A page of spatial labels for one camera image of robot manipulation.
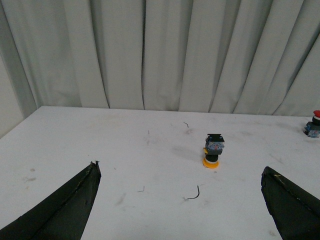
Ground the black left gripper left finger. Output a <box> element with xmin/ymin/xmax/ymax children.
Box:
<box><xmin>0</xmin><ymin>161</ymin><xmax>101</xmax><ymax>240</ymax></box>

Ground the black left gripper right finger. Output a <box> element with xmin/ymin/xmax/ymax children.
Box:
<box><xmin>261</xmin><ymin>166</ymin><xmax>320</xmax><ymax>240</ymax></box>

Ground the yellow push button switch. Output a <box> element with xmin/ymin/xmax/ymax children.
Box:
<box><xmin>202</xmin><ymin>133</ymin><xmax>225</xmax><ymax>169</ymax></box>

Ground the white curtain backdrop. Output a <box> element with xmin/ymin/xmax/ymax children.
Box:
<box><xmin>0</xmin><ymin>0</ymin><xmax>320</xmax><ymax>140</ymax></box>

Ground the red push button switch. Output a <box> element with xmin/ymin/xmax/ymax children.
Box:
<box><xmin>303</xmin><ymin>110</ymin><xmax>320</xmax><ymax>138</ymax></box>

